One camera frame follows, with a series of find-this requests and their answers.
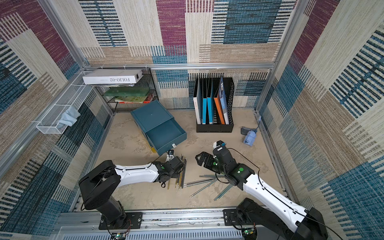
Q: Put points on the teal drawer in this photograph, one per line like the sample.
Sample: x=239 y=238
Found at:
x=166 y=136

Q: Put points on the teal pencil diagonal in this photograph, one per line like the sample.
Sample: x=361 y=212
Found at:
x=203 y=188

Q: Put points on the orange folder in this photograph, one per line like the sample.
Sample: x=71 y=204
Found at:
x=220 y=111

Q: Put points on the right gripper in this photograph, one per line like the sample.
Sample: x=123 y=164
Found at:
x=208 y=159

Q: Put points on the black wire shelf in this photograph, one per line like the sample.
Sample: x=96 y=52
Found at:
x=146 y=81

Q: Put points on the dark pencil pair angled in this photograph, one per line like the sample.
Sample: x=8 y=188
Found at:
x=197 y=182

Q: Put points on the yellow pencil bundle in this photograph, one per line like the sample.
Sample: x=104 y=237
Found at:
x=177 y=179

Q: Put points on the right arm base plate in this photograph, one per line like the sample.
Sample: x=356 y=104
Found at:
x=237 y=218

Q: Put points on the teal drawer cabinet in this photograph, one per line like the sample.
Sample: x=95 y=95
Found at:
x=150 y=116

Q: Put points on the light blue cloth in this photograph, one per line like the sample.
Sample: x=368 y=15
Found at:
x=69 y=117

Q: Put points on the teal folder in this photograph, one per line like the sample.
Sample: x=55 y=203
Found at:
x=207 y=107

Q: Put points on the green book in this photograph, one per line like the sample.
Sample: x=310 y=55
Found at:
x=126 y=92

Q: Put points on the white wire basket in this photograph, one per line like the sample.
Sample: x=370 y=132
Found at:
x=74 y=96

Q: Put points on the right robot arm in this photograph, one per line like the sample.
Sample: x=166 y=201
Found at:
x=277 y=213

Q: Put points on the teal pencil pair right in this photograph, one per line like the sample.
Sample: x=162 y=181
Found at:
x=223 y=192

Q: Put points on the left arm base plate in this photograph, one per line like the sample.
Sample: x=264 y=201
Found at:
x=131 y=220

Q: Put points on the black mesh file organizer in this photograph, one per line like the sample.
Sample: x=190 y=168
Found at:
x=224 y=88

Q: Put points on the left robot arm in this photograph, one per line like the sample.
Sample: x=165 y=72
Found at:
x=97 y=187

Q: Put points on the white FOLIO box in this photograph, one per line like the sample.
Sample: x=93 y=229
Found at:
x=109 y=76

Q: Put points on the blue white stapler device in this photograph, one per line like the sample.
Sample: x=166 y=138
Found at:
x=250 y=134

